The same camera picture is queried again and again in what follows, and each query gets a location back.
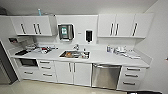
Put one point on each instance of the stainless steel dishwasher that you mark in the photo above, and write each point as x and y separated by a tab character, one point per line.
106	76

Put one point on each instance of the chrome faucet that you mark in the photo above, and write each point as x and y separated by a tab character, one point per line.
76	47

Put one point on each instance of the white mug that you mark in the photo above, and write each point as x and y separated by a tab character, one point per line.
84	55

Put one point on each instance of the black soap dispenser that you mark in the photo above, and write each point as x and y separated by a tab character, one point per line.
88	36

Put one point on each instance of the steel sink basin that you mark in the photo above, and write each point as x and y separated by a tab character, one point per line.
75	57

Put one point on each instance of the orange bowl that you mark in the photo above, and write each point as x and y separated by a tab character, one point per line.
69	54

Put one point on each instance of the blue dish soap bottle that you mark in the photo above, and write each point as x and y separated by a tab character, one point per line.
108	49

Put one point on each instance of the steel paper towel dispenser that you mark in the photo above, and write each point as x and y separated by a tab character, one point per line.
65	32

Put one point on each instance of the white two-door base cabinet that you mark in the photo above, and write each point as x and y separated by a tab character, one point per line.
73	72

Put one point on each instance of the white drawer unit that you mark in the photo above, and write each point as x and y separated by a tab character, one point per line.
46	70
132	78

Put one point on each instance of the light blue bottle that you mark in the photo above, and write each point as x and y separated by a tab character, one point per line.
39	12

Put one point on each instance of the black built-in microwave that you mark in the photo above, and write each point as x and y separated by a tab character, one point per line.
27	62

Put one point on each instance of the dark coffee machine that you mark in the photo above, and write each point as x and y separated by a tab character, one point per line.
15	40

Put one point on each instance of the grey bin black lid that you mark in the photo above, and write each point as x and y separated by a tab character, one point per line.
150	92

